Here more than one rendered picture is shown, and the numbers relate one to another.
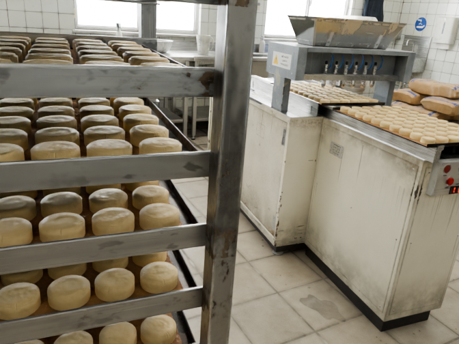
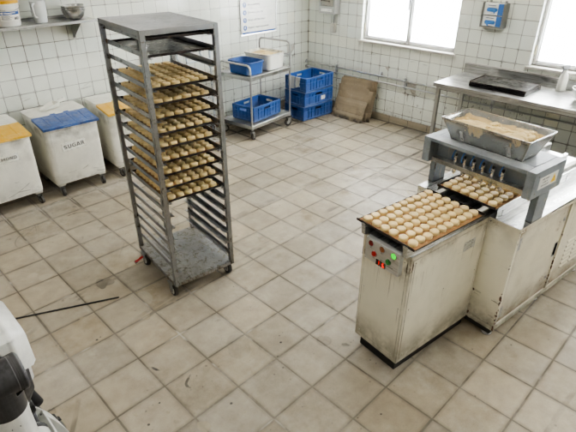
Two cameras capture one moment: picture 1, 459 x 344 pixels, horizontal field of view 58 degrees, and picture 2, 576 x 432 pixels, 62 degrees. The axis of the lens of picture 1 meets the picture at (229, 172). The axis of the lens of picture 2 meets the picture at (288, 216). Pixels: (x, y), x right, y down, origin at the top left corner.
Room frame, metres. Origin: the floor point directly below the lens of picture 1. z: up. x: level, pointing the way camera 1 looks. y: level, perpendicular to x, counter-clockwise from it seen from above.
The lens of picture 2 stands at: (0.47, -2.80, 2.22)
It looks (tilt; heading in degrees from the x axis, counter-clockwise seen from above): 30 degrees down; 75
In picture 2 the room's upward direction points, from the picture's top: straight up
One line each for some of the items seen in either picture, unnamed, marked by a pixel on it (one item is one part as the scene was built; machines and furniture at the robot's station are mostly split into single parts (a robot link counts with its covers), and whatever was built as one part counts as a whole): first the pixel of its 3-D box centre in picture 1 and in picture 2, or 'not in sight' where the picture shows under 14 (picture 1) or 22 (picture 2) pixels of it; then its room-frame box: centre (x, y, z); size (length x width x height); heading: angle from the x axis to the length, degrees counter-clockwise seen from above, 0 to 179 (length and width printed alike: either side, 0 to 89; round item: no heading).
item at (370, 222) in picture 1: (378, 209); (419, 278); (1.86, -0.75, 0.45); 0.70 x 0.34 x 0.90; 22
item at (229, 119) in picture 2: not in sight; (256, 87); (1.73, 3.40, 0.57); 0.85 x 0.58 x 1.13; 36
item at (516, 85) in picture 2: not in sight; (505, 82); (4.03, 1.52, 0.93); 0.60 x 0.40 x 0.01; 120
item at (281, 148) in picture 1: (284, 152); (507, 231); (2.77, -0.38, 0.42); 1.28 x 0.72 x 0.84; 22
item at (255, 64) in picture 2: not in sight; (245, 66); (1.58, 3.27, 0.87); 0.40 x 0.30 x 0.16; 123
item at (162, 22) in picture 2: not in sight; (173, 158); (0.51, 0.37, 0.93); 0.64 x 0.51 x 1.78; 113
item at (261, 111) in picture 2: not in sight; (256, 108); (1.73, 3.40, 0.28); 0.56 x 0.38 x 0.20; 37
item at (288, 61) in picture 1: (337, 78); (486, 172); (2.33, -0.56, 1.01); 0.72 x 0.33 x 0.34; 112
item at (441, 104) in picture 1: (451, 104); not in sight; (5.05, -2.64, 0.47); 0.72 x 0.42 x 0.17; 125
